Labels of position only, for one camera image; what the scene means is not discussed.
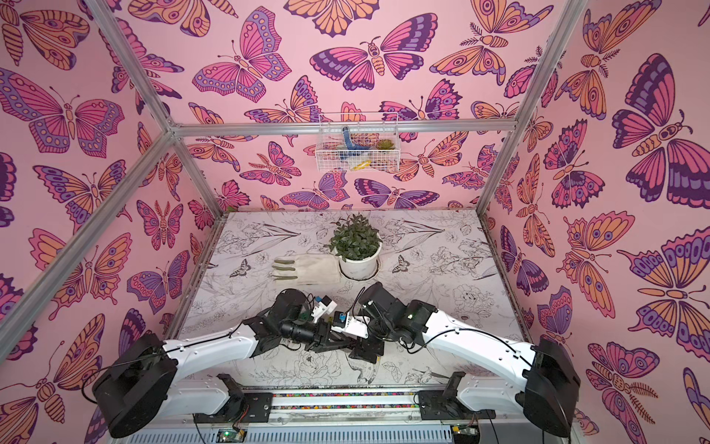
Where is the blue toy in basket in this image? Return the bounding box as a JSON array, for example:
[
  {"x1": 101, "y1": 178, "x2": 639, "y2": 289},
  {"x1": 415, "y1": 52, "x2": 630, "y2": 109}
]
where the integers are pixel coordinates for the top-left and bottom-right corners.
[{"x1": 339, "y1": 127, "x2": 370, "y2": 160}]

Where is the white wire basket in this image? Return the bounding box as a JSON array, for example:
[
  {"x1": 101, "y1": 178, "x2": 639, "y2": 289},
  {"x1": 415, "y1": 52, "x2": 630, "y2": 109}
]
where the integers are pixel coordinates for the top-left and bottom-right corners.
[{"x1": 312, "y1": 111, "x2": 401, "y2": 174}]

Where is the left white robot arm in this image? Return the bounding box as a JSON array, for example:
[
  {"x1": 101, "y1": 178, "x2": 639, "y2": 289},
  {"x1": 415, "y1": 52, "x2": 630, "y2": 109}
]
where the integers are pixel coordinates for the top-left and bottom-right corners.
[{"x1": 92, "y1": 289, "x2": 368, "y2": 438}]

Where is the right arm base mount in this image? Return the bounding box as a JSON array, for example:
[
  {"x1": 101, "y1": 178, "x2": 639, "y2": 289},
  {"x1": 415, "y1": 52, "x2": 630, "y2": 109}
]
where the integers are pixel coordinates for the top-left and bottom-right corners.
[{"x1": 413, "y1": 371, "x2": 497, "y2": 421}]

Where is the beige gardening glove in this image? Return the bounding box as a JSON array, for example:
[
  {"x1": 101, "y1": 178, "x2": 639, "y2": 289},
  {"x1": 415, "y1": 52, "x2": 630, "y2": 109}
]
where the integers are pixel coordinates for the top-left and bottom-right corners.
[{"x1": 271, "y1": 255, "x2": 340, "y2": 285}]

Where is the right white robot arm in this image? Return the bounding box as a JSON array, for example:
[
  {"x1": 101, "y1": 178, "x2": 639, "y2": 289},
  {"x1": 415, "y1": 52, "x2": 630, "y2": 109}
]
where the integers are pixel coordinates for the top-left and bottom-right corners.
[{"x1": 332, "y1": 282, "x2": 581, "y2": 438}]

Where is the potted green plant white pot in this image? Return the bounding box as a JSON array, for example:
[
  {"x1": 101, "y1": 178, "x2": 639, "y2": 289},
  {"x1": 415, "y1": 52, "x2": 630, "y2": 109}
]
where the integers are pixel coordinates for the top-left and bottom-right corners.
[{"x1": 328, "y1": 214, "x2": 382, "y2": 281}]

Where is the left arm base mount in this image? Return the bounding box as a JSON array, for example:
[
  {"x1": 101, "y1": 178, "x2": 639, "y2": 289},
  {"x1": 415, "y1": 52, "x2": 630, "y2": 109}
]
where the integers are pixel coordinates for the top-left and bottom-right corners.
[{"x1": 193, "y1": 373, "x2": 274, "y2": 424}]

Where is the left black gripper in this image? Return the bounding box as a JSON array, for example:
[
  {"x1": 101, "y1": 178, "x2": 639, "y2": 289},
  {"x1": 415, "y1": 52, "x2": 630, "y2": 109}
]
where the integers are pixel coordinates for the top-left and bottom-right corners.
[{"x1": 281, "y1": 319, "x2": 349, "y2": 353}]

